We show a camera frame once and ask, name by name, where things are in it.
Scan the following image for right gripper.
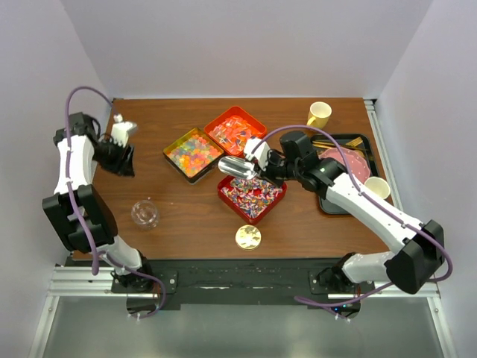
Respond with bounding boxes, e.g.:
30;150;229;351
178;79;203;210
253;150;301;189

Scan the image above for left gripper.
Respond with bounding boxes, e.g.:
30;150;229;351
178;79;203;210
92;137;136;179

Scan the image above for red lollipop tin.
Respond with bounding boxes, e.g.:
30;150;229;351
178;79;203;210
217;176;288;225

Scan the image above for metal scoop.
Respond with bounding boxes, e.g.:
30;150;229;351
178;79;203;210
218;156;259;180

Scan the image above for clear glass jar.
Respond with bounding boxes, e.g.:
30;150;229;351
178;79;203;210
131;200;159;230

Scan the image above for black tray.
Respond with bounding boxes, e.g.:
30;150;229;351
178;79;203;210
309;133;381;216

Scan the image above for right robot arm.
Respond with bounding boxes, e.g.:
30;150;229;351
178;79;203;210
244;125;450;294

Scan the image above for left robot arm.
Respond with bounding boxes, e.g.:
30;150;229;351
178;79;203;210
42;113;154;292

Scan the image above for gold chopsticks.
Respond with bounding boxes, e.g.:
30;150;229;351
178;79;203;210
312;141;346;148

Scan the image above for orange candy tin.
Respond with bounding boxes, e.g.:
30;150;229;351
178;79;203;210
203;106;267;157

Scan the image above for yellow mug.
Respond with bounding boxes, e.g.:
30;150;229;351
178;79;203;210
306;101;332;129

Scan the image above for gold round lid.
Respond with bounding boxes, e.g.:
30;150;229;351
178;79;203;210
235;224;262;251

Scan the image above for black gummy candy tin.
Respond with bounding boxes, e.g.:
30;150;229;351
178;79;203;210
162;128;225;184

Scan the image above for pink dotted plate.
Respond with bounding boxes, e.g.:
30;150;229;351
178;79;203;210
318;148;371;183

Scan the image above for gold fork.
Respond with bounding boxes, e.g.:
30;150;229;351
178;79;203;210
345;136;367;152

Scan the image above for dark green cup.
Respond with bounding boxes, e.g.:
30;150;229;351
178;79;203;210
364;176;391;201

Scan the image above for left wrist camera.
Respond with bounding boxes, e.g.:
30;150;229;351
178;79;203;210
110;114;138;148

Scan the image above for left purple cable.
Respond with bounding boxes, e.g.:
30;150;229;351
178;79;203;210
64;86;167;319

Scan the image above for purple cable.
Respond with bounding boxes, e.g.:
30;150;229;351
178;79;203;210
64;86;167;319
252;125;454;318

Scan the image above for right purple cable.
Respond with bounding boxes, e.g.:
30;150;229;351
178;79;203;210
252;125;454;318

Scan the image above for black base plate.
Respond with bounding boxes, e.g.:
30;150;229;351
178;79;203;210
110;256;377;312

